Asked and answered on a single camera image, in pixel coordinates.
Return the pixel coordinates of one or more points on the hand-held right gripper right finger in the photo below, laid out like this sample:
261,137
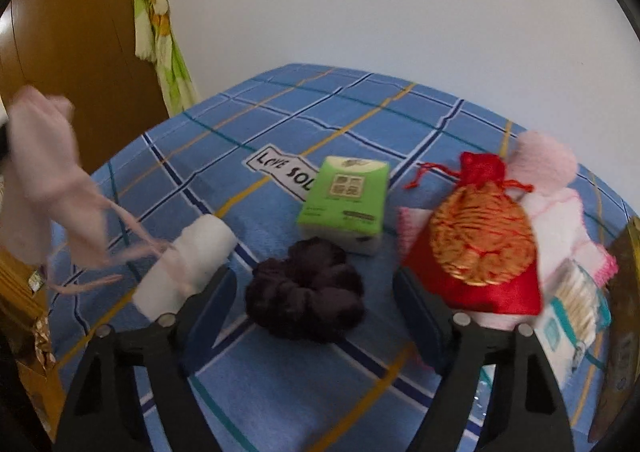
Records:
420,322

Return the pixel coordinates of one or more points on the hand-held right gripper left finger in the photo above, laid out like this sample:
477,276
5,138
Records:
210,312

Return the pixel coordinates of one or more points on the white cloth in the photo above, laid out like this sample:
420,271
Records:
195,252

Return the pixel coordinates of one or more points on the red embroidered pouch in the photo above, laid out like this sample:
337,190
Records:
480,247

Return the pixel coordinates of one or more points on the dark purple scrunchie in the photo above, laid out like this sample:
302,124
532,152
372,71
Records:
305,287

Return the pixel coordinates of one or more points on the green tissue pack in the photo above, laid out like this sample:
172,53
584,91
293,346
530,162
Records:
347,202

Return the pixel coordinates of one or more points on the cotton swab pack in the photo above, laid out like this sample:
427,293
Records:
575,312

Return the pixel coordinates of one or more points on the white towel with pink trim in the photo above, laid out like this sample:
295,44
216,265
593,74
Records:
565,222

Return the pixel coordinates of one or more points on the gold metal tin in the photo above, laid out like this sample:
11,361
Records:
617,332

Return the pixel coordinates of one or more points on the pink fluffy cloth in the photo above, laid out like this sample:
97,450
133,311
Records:
545,159

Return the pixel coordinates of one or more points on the blue plaid sheet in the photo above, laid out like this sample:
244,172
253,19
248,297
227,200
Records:
350,382

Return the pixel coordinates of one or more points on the gold foil wrapper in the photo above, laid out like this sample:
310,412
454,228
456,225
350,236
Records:
42,347

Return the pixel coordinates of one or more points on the wooden furniture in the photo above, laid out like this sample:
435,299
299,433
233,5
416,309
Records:
20,382

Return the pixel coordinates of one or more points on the green floral hanging cloth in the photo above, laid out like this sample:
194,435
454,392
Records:
160,42

